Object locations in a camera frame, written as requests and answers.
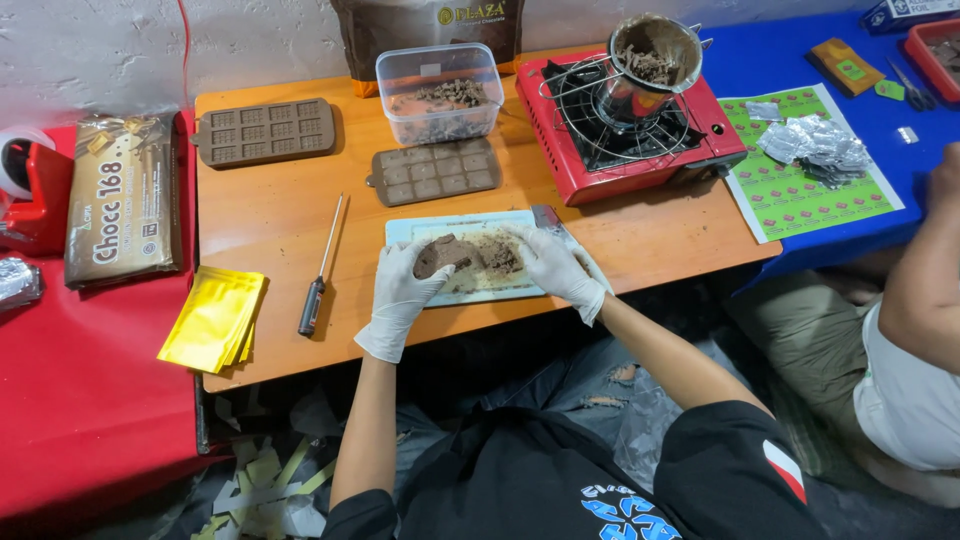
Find person's left hand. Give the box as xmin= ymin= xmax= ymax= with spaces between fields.
xmin=371 ymin=240 xmax=456 ymax=340

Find person's right hand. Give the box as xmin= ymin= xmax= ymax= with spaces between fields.
xmin=504 ymin=223 xmax=614 ymax=327

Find steel kitchen knife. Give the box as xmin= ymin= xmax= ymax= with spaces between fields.
xmin=530 ymin=204 xmax=583 ymax=253

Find brown chocolate block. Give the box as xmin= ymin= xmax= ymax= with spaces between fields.
xmin=411 ymin=233 xmax=476 ymax=281

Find chopped chocolate crumbs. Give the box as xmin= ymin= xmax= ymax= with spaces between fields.
xmin=471 ymin=234 xmax=528 ymax=277

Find white cutting board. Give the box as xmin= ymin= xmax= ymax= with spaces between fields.
xmin=384 ymin=209 xmax=595 ymax=309

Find person's ripped jeans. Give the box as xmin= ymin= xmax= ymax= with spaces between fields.
xmin=393 ymin=335 xmax=721 ymax=496

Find filled brown silicone mould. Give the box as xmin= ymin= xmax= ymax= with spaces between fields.
xmin=365 ymin=137 xmax=504 ymax=209

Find red portable gas stove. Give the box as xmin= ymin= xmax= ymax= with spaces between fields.
xmin=515 ymin=48 xmax=750 ymax=208

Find stack of gold foil pouches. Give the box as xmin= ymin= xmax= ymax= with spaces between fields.
xmin=156 ymin=265 xmax=268 ymax=375

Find steel melting pot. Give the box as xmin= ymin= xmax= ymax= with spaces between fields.
xmin=598 ymin=12 xmax=714 ymax=130

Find clear plastic container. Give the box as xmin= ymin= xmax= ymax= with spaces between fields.
xmin=375 ymin=42 xmax=506 ymax=148

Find empty brown silicone mould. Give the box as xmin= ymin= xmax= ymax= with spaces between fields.
xmin=190 ymin=97 xmax=339 ymax=171

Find person's black shirt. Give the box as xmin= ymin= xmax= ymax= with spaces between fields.
xmin=321 ymin=399 xmax=828 ymax=540

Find chocolate shavings heap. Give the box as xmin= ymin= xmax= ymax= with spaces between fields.
xmin=390 ymin=78 xmax=492 ymax=144

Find chocolate pieces in pot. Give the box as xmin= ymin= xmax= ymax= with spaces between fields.
xmin=615 ymin=43 xmax=682 ymax=86

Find heap of paper scraps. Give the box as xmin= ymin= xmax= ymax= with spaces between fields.
xmin=189 ymin=433 xmax=340 ymax=540

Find green sticker sheet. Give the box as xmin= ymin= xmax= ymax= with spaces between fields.
xmin=717 ymin=82 xmax=907 ymax=246

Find large brown chocolate bag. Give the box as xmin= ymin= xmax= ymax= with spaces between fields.
xmin=329 ymin=0 xmax=527 ymax=99

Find pile of silver foil wrappers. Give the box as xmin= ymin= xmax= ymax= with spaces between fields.
xmin=755 ymin=112 xmax=876 ymax=190

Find brown wrapped chocolate slab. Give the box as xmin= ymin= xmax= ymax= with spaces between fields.
xmin=63 ymin=112 xmax=184 ymax=291

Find blue table cover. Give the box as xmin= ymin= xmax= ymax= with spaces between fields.
xmin=697 ymin=9 xmax=960 ymax=295

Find red table cover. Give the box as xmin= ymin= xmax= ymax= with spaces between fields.
xmin=0 ymin=109 xmax=234 ymax=522

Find orange brown wrapped bar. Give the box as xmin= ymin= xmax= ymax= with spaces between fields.
xmin=804 ymin=36 xmax=888 ymax=99

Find red tape dispenser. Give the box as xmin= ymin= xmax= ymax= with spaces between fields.
xmin=0 ymin=125 xmax=75 ymax=258

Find crumpled silver foil packet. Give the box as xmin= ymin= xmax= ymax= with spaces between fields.
xmin=0 ymin=256 xmax=44 ymax=314

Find grey scissors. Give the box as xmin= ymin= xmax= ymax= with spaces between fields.
xmin=884 ymin=55 xmax=938 ymax=114

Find red plastic tray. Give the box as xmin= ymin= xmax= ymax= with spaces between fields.
xmin=903 ymin=18 xmax=960 ymax=107

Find blue foil box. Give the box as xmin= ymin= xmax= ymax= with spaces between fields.
xmin=860 ymin=0 xmax=960 ymax=37

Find black-handled probe thermometer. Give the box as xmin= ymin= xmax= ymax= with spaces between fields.
xmin=297 ymin=192 xmax=345 ymax=338

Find round wire rack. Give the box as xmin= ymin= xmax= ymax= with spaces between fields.
xmin=537 ymin=53 xmax=693 ymax=168

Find red cable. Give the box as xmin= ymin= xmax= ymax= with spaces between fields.
xmin=174 ymin=0 xmax=193 ymax=112

